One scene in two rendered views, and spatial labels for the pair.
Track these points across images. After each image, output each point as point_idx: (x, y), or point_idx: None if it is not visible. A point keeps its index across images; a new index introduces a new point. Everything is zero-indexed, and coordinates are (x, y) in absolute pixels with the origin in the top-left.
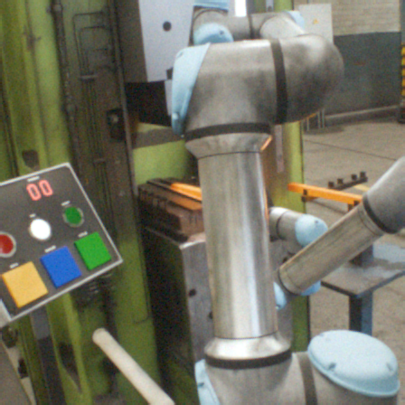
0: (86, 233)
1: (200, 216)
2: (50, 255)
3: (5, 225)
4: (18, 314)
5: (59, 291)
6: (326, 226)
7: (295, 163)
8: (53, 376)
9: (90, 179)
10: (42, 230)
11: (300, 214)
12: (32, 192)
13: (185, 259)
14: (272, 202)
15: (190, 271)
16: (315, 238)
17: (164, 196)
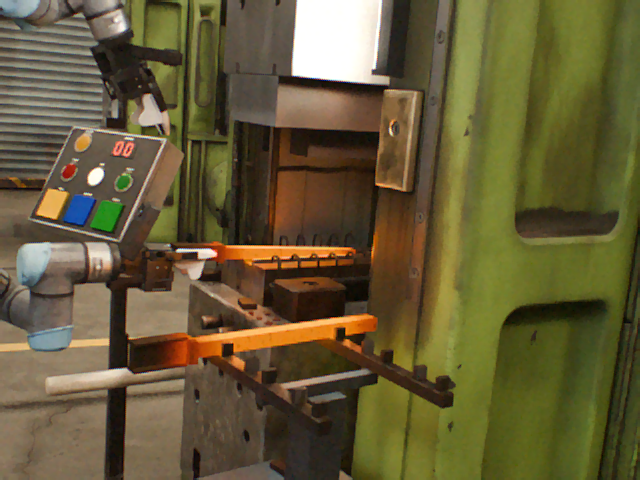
0: (118, 201)
1: (235, 267)
2: (79, 196)
3: (82, 160)
4: (34, 218)
5: (63, 225)
6: (24, 260)
7: (442, 302)
8: (111, 325)
9: (243, 182)
10: (94, 177)
11: (56, 243)
12: (117, 147)
13: (189, 298)
14: (128, 242)
15: (190, 317)
16: (18, 266)
17: (268, 236)
